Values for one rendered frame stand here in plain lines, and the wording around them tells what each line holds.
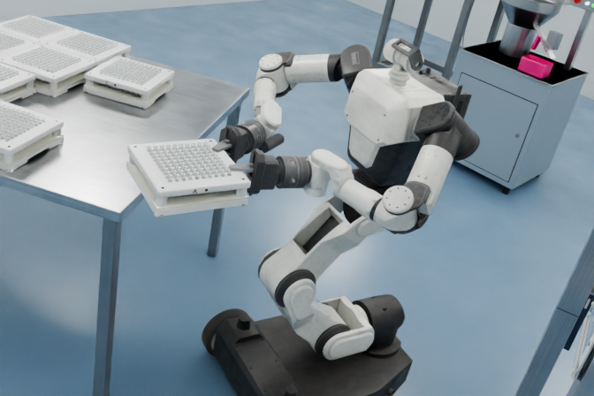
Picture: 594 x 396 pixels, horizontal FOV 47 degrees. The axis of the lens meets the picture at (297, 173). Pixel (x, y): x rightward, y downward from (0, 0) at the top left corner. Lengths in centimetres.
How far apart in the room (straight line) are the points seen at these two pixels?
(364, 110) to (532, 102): 233
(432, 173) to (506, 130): 257
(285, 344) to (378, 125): 96
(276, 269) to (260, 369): 42
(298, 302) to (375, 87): 69
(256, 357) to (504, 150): 243
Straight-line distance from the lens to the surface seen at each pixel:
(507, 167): 435
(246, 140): 191
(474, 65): 435
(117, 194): 195
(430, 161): 177
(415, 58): 191
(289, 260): 211
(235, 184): 170
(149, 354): 266
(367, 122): 197
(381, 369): 254
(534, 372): 223
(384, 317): 250
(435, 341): 302
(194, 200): 169
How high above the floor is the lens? 185
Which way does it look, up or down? 28 degrees down
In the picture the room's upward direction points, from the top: 12 degrees clockwise
